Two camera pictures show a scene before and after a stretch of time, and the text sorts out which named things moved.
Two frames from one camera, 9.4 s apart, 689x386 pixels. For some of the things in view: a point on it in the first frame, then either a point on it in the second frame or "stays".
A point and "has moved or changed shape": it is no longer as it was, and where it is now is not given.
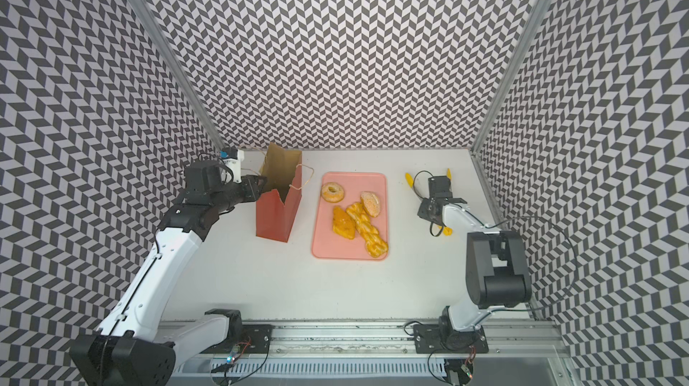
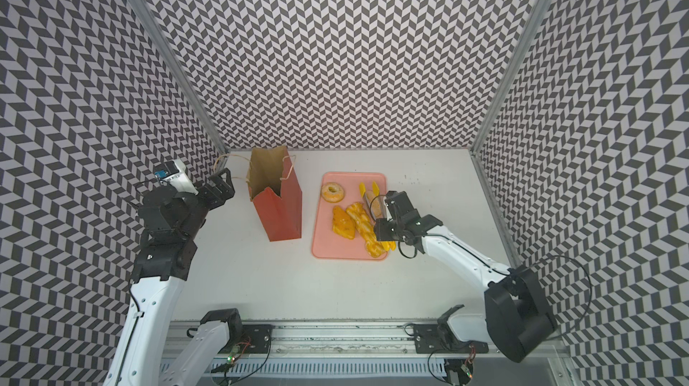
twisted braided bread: (375, 244) stays
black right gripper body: (425, 211) to (388, 231)
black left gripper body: (245, 191) to (209, 199)
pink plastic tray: (327, 243) stays
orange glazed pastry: (343, 223) stays
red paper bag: (276, 211) has moved or changed shape
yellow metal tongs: (412, 183) to (388, 246)
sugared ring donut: (332, 192) stays
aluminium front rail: (383, 354) stays
